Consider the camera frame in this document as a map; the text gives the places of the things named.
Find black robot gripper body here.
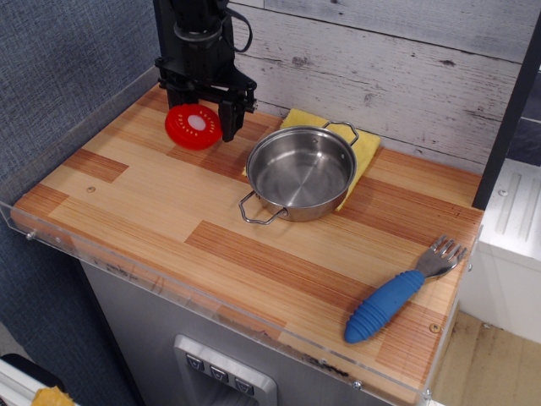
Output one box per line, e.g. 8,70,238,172
156,25,256,113

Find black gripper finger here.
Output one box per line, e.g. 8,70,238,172
218,101,244,142

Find red tomato half toy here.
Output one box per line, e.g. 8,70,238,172
165,104,223,151

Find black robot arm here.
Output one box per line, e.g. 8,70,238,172
154,1,257,142

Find small stainless steel pot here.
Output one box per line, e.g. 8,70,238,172
238,120,360,225

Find yellow cloth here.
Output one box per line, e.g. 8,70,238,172
242,108,381,212

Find clear acrylic edge guard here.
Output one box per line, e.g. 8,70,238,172
4,200,461,405

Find grey toy fridge cabinet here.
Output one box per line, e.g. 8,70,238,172
82,263,384,405

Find white toy sink unit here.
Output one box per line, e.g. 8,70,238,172
458,159,540,343

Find blue handled metal fork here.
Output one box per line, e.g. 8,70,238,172
344,235,468,344

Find black vertical post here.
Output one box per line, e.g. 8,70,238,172
472,16,540,210

